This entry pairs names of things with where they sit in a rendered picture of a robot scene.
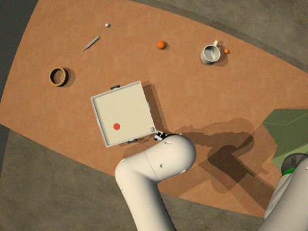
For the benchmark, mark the white mug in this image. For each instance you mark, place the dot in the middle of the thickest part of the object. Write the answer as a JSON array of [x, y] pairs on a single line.
[[211, 53]]

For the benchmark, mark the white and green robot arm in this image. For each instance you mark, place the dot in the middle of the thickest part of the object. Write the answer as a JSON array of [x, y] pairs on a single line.
[[139, 174]]

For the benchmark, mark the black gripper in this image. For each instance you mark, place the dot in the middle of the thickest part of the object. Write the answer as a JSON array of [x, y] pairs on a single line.
[[159, 136]]

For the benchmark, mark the orange ball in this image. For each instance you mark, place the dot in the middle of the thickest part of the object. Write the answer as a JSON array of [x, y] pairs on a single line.
[[161, 45]]

